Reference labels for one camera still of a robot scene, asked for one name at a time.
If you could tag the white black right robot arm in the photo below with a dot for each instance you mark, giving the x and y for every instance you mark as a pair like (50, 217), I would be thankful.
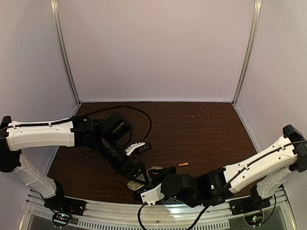
(268, 168)

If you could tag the white remote control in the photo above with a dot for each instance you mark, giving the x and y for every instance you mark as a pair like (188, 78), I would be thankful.
(141, 181)

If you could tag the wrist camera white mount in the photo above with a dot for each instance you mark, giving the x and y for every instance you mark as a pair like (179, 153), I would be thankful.
(138, 148)
(149, 197)

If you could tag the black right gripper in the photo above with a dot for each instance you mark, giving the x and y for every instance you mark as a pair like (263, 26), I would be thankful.
(161, 173)

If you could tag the circuit board with leds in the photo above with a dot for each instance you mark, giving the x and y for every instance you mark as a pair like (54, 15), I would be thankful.
(60, 219)
(254, 219)

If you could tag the aluminium frame post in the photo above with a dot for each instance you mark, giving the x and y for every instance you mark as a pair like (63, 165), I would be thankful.
(63, 50)
(256, 14)

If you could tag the left circuit board with LEDs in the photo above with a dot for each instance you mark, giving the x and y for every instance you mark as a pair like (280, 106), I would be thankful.
(60, 219)

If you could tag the left aluminium frame post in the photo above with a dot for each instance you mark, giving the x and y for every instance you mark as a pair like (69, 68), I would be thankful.
(63, 50)

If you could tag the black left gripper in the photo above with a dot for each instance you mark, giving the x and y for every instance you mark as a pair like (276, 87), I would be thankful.
(122, 170)

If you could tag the right aluminium frame post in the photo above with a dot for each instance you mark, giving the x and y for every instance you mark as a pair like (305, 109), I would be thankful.
(256, 14)

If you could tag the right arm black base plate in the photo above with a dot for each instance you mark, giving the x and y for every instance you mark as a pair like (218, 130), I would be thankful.
(248, 204)

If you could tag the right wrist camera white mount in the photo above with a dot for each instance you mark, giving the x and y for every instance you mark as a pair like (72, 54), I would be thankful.
(149, 197)

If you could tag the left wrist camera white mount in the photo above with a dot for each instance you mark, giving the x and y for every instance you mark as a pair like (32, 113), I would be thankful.
(138, 148)

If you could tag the right circuit board with LEDs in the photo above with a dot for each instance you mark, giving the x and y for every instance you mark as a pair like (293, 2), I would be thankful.
(254, 219)

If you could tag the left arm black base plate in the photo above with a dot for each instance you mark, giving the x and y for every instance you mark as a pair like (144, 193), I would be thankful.
(69, 207)

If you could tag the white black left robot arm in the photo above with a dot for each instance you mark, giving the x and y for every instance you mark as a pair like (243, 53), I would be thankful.
(101, 135)

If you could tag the aluminium front rail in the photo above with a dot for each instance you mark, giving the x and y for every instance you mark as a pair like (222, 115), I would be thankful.
(111, 216)

